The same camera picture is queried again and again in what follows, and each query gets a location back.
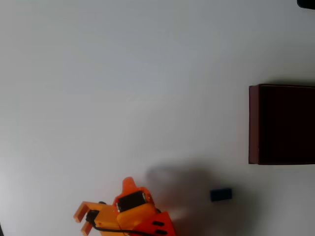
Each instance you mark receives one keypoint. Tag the orange gripper black servo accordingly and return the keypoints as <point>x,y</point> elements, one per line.
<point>131,199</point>

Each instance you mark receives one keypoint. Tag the small dark blue block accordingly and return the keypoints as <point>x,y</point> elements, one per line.
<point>221,195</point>

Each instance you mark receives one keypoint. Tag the orange-red robot arm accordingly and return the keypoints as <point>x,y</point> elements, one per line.
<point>160,223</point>

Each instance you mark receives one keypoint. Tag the dark red box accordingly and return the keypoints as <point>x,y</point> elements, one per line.
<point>285,125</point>

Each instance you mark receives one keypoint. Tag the black object at table edge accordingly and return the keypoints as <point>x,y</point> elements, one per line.
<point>307,3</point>

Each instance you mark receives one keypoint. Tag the orange camera mount bracket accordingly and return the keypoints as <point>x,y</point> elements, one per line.
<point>105,216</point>

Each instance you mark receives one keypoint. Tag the small black camera module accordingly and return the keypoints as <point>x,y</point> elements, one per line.
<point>91,215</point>

